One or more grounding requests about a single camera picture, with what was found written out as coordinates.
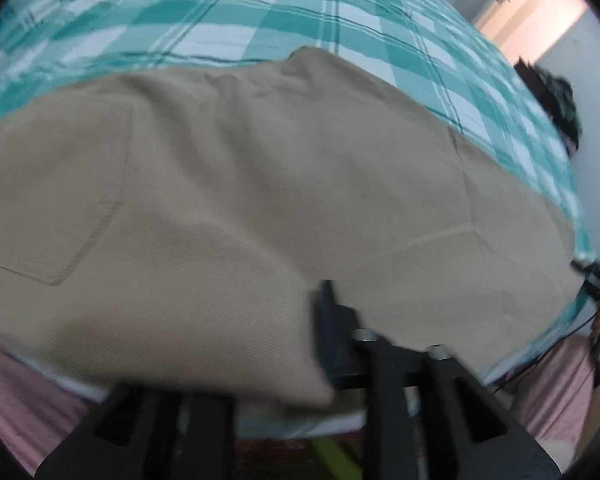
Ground black cable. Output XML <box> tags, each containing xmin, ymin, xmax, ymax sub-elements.
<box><xmin>490</xmin><ymin>305</ymin><xmax>600</xmax><ymax>395</ymax></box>

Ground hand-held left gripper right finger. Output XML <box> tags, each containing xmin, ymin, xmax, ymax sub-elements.
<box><xmin>312</xmin><ymin>279</ymin><xmax>564</xmax><ymax>480</ymax></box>

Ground teal checked bedsheet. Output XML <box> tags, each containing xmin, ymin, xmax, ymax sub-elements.
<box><xmin>0</xmin><ymin>0</ymin><xmax>597</xmax><ymax>438</ymax></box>

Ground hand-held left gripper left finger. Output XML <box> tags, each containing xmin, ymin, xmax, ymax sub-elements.
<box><xmin>34</xmin><ymin>384</ymin><xmax>237</xmax><ymax>480</ymax></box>

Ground pink cloth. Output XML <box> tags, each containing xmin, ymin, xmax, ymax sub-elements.
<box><xmin>495</xmin><ymin>335</ymin><xmax>599</xmax><ymax>459</ymax></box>
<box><xmin>0</xmin><ymin>329</ymin><xmax>97</xmax><ymax>477</ymax></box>

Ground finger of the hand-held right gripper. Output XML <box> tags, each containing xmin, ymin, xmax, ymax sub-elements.
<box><xmin>572</xmin><ymin>257</ymin><xmax>600</xmax><ymax>306</ymax></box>

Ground green strap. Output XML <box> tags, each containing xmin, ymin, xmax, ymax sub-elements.
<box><xmin>312</xmin><ymin>436</ymin><xmax>363</xmax><ymax>480</ymax></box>

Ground dark cloth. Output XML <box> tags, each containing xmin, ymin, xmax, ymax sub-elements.
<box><xmin>513</xmin><ymin>57</ymin><xmax>581</xmax><ymax>154</ymax></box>

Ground beige pants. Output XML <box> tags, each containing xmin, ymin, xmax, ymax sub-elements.
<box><xmin>0</xmin><ymin>46</ymin><xmax>582</xmax><ymax>408</ymax></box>

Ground pale door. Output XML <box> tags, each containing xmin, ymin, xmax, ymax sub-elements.
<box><xmin>472</xmin><ymin>0</ymin><xmax>589</xmax><ymax>63</ymax></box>

